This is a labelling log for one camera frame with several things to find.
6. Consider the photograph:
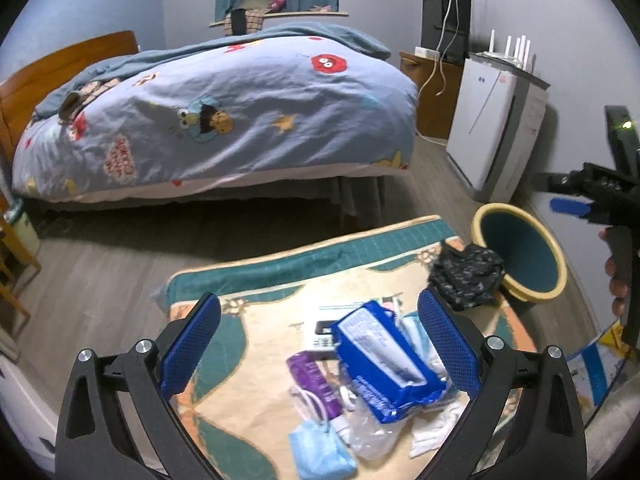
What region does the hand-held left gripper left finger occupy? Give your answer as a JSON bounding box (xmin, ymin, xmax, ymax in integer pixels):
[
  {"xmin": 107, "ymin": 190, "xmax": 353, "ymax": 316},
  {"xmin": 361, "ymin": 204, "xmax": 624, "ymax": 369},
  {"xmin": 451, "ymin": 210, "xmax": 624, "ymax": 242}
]
[{"xmin": 54, "ymin": 291, "xmax": 223, "ymax": 480}]

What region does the white router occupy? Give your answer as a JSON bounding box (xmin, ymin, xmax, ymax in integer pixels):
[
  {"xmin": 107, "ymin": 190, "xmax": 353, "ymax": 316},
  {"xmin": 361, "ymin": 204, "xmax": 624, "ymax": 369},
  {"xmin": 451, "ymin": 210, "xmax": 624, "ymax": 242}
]
[{"xmin": 475, "ymin": 30, "xmax": 536, "ymax": 72}]

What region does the teal and beige patterned mat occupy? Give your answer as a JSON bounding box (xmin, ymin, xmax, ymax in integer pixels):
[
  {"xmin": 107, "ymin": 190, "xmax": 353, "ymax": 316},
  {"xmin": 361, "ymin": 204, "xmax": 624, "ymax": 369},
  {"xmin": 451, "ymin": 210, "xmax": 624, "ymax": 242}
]
[{"xmin": 165, "ymin": 215, "xmax": 541, "ymax": 480}]

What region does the white paper box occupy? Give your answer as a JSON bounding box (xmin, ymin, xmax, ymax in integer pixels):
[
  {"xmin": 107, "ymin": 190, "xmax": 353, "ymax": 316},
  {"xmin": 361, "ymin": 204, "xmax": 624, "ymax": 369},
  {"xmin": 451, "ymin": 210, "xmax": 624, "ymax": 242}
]
[{"xmin": 302, "ymin": 302, "xmax": 366, "ymax": 356}]

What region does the blue face mask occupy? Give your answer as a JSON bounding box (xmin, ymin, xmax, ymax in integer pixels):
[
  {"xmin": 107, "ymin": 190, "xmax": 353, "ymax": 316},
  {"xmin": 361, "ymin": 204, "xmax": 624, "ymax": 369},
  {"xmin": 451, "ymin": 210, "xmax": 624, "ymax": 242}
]
[{"xmin": 289, "ymin": 387, "xmax": 358, "ymax": 480}]

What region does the clear plastic bag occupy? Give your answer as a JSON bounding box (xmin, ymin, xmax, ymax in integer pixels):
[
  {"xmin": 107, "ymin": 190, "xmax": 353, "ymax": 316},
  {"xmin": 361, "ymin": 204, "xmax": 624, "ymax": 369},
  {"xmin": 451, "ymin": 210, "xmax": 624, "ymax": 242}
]
[{"xmin": 342, "ymin": 385, "xmax": 401, "ymax": 461}]

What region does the wooden headboard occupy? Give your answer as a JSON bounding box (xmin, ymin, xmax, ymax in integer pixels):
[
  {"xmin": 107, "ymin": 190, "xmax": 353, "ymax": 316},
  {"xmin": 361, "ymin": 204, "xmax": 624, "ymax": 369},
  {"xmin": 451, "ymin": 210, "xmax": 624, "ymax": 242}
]
[{"xmin": 0, "ymin": 30, "xmax": 140, "ymax": 161}]

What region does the white plastic box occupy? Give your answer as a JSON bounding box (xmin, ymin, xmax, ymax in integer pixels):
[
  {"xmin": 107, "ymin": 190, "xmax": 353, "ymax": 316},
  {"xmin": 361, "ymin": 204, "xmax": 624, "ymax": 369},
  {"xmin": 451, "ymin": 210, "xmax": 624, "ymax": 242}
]
[{"xmin": 0, "ymin": 350, "xmax": 58, "ymax": 476}]

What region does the wooden chair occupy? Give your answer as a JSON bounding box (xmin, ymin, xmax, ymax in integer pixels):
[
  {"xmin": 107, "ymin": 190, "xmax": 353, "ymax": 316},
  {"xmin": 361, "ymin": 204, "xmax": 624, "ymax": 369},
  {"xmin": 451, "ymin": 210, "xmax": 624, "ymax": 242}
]
[{"xmin": 0, "ymin": 215, "xmax": 43, "ymax": 321}]

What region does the black plastic bag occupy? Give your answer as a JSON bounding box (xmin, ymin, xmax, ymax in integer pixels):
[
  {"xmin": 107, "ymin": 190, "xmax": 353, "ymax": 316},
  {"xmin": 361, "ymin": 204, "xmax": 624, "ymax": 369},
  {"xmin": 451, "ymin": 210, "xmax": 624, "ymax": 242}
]
[{"xmin": 427, "ymin": 242, "xmax": 506, "ymax": 311}]

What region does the white cable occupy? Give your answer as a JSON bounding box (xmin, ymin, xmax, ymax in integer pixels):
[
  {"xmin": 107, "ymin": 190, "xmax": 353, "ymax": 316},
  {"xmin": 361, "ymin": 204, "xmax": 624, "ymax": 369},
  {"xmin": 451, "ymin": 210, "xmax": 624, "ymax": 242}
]
[{"xmin": 417, "ymin": 0, "xmax": 461, "ymax": 98}]

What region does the blue and yellow package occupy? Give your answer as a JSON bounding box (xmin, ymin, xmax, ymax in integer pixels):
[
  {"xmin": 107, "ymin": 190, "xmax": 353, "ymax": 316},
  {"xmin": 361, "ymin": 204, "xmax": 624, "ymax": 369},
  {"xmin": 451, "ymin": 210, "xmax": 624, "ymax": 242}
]
[{"xmin": 567, "ymin": 320, "xmax": 631, "ymax": 411}]

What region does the bed with cartoon duvet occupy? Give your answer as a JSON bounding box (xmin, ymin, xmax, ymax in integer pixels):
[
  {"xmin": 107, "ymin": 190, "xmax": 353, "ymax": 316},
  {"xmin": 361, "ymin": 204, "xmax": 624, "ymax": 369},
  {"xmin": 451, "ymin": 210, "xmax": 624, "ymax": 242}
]
[{"xmin": 11, "ymin": 22, "xmax": 418, "ymax": 203}]

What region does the wooden window sill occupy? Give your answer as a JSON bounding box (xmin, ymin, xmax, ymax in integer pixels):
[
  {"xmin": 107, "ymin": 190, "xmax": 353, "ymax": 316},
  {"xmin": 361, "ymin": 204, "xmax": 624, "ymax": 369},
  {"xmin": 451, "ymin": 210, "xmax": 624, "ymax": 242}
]
[{"xmin": 209, "ymin": 9, "xmax": 349, "ymax": 28}]

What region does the black monitor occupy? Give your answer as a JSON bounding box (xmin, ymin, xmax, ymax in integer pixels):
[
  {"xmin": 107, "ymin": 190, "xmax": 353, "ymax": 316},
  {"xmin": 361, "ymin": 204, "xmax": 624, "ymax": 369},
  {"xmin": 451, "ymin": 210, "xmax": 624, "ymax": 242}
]
[{"xmin": 421, "ymin": 0, "xmax": 472, "ymax": 63}]

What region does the teal bin with yellow rim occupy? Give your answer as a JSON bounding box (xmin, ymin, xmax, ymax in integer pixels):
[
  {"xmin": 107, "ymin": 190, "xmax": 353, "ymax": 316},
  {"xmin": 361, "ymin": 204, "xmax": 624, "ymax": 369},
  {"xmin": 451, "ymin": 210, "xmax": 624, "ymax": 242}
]
[{"xmin": 471, "ymin": 202, "xmax": 568, "ymax": 303}]

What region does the blue tissue packet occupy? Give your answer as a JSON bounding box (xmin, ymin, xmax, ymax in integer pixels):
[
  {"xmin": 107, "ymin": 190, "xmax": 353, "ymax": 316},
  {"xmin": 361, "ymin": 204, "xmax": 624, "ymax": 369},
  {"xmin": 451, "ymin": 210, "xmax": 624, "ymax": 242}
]
[{"xmin": 330, "ymin": 300, "xmax": 448, "ymax": 425}]

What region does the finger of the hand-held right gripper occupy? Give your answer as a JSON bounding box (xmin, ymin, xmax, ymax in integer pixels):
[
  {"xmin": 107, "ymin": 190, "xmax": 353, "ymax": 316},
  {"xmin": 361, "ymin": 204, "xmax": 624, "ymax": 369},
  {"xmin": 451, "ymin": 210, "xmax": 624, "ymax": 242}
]
[
  {"xmin": 532, "ymin": 171, "xmax": 588, "ymax": 194},
  {"xmin": 549, "ymin": 198, "xmax": 596, "ymax": 218}
]

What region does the white air purifier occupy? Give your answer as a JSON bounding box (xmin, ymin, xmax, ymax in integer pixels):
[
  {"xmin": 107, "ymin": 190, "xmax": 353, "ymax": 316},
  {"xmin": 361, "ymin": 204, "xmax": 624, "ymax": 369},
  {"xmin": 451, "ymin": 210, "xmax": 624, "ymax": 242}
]
[{"xmin": 446, "ymin": 57, "xmax": 551, "ymax": 203}]

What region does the purple packet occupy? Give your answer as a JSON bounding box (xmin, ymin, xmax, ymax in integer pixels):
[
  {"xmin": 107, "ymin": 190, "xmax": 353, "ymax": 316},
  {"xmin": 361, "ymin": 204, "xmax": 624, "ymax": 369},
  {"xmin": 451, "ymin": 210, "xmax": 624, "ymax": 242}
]
[{"xmin": 286, "ymin": 351, "xmax": 343, "ymax": 421}]

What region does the pale green container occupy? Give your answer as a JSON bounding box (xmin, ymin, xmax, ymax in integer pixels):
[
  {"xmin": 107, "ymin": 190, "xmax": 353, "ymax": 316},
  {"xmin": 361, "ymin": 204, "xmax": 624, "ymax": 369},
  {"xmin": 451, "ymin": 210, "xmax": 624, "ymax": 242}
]
[{"xmin": 4, "ymin": 200, "xmax": 41, "ymax": 256}]

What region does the person's right hand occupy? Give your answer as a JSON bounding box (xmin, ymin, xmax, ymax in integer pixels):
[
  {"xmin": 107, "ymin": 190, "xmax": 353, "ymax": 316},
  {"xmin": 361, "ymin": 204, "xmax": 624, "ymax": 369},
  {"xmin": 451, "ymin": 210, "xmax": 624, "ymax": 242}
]
[{"xmin": 598, "ymin": 229, "xmax": 630, "ymax": 319}]

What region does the plaid pillow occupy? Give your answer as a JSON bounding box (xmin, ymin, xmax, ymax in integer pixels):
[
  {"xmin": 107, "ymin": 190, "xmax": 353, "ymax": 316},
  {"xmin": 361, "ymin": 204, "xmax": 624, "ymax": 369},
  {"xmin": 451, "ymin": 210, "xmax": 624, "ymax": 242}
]
[
  {"xmin": 223, "ymin": 7, "xmax": 266, "ymax": 36},
  {"xmin": 57, "ymin": 79, "xmax": 121, "ymax": 123}
]

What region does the white tissue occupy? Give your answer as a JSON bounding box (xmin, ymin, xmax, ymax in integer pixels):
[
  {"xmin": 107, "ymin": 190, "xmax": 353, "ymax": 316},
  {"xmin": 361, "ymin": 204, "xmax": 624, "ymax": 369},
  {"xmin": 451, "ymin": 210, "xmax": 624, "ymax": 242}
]
[{"xmin": 407, "ymin": 400, "xmax": 468, "ymax": 458}]

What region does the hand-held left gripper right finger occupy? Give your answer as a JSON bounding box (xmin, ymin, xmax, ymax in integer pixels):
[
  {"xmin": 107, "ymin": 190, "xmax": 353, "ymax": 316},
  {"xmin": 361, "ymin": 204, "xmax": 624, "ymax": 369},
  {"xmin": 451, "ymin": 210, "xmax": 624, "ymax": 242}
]
[{"xmin": 415, "ymin": 287, "xmax": 588, "ymax": 480}]

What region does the wooden cabinet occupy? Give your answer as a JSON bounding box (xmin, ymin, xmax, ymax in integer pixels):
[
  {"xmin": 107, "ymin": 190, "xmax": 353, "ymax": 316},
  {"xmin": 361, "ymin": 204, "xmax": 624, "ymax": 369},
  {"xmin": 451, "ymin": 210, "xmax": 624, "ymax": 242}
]
[{"xmin": 399, "ymin": 50, "xmax": 466, "ymax": 141}]

